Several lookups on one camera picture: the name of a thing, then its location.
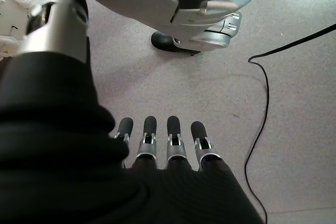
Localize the silver left robot leg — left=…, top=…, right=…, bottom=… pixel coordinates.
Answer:
left=154, top=0, right=266, bottom=51

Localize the white fringed cushion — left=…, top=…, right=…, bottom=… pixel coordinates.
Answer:
left=0, top=0, right=62, bottom=61

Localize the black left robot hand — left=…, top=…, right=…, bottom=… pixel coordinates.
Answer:
left=0, top=0, right=265, bottom=224

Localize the black floor cable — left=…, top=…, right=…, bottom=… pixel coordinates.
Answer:
left=244, top=23, right=336, bottom=224

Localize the black left robot foot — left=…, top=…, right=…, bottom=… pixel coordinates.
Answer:
left=151, top=31, right=202, bottom=57

